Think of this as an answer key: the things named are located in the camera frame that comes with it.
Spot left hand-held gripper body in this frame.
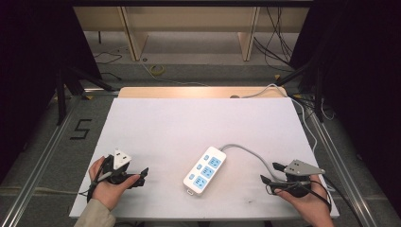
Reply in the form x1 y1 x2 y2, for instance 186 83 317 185
99 148 142 189

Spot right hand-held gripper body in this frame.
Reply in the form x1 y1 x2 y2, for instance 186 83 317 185
270 159 326 199

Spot white power strip blue sockets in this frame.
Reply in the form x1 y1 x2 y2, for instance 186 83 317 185
183 146 228 197

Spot person's left hand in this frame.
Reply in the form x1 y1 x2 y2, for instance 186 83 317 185
88 156 142 212

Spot person's right hand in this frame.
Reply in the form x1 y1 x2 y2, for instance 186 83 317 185
273 175 336 227

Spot black metal stand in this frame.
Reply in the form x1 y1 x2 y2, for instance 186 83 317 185
275 60 326 123
55 62 116 127

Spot yellow tape roll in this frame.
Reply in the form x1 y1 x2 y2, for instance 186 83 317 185
148 63 166 77

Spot dark curtain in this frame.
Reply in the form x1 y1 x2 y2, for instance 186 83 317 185
288 0 401 218
0 0 103 183

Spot wooden shelf unit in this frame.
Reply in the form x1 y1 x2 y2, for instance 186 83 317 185
73 6 310 62

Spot grey power strip cable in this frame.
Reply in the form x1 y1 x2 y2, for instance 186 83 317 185
219 82 336 193

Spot aluminium floor rail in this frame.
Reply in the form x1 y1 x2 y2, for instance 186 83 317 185
0 94 83 227
306 110 379 227

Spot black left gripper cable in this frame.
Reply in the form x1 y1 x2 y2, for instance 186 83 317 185
78 162 107 203

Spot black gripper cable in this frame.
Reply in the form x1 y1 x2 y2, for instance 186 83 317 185
78 162 107 203
315 174 364 227

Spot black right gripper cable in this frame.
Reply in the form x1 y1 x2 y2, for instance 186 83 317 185
315 174 364 227

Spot thin white floor cable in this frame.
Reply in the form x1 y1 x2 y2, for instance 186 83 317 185
138 59 210 88

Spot thin black floor cable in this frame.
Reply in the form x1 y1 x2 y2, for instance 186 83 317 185
93 51 123 81

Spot bundle of black cables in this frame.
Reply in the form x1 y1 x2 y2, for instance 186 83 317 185
253 6 299 74

